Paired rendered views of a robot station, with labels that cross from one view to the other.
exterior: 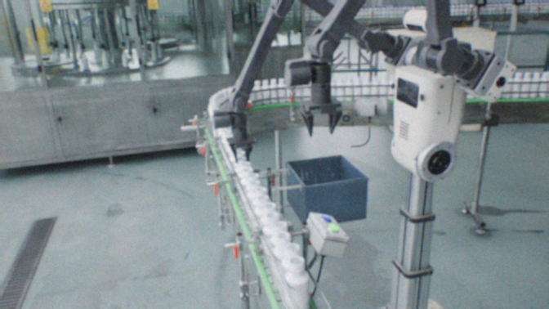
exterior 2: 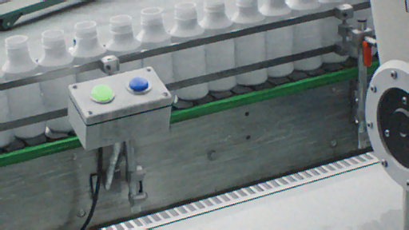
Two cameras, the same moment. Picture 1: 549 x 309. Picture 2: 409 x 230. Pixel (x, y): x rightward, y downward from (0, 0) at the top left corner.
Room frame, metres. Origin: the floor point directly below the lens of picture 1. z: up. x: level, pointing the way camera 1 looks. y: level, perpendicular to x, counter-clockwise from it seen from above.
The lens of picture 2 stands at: (1.02, -1.59, 1.68)
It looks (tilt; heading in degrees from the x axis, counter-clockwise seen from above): 24 degrees down; 83
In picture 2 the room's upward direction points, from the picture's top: 5 degrees counter-clockwise
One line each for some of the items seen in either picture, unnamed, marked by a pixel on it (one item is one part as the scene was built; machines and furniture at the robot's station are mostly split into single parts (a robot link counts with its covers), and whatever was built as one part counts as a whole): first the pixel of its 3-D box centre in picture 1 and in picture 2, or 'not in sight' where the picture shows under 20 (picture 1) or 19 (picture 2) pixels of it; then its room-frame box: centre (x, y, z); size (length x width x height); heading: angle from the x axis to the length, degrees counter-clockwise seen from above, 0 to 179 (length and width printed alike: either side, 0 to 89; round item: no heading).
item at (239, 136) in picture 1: (239, 134); not in sight; (1.60, 0.13, 1.26); 0.10 x 0.07 x 0.07; 104
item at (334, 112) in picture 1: (327, 118); not in sight; (1.20, -0.15, 1.44); 0.07 x 0.07 x 0.09; 14
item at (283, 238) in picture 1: (283, 261); (22, 87); (1.03, -0.02, 1.08); 0.06 x 0.06 x 0.17
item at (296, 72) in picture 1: (307, 63); not in sight; (1.19, -0.10, 1.60); 0.12 x 0.09 x 0.12; 105
